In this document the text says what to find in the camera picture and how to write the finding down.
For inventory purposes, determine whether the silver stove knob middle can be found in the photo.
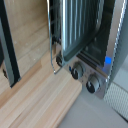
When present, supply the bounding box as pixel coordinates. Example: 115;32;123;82
70;62;85;81

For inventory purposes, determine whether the white textured object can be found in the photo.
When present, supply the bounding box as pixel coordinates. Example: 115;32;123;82
103;81;128;122

